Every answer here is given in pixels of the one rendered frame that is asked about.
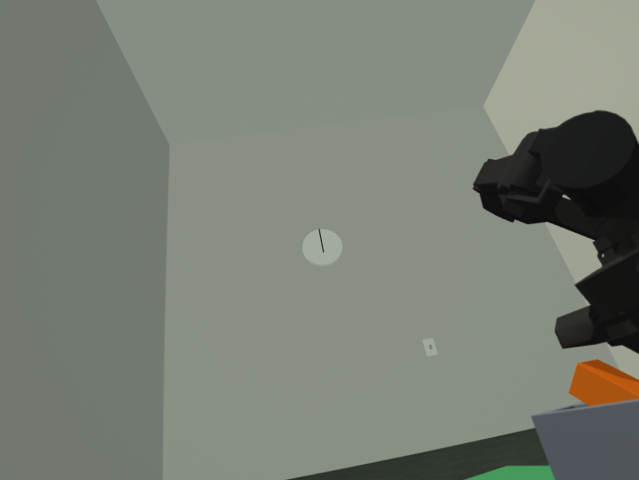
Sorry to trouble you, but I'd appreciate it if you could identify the orange l-shaped block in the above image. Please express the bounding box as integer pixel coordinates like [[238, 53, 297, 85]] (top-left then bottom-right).
[[569, 360, 639, 406]]

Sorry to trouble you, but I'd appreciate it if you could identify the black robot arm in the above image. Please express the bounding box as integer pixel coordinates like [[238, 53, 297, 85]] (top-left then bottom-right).
[[473, 110, 639, 321]]

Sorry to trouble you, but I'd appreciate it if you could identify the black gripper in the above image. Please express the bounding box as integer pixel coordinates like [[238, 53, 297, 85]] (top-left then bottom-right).
[[555, 205, 639, 354]]

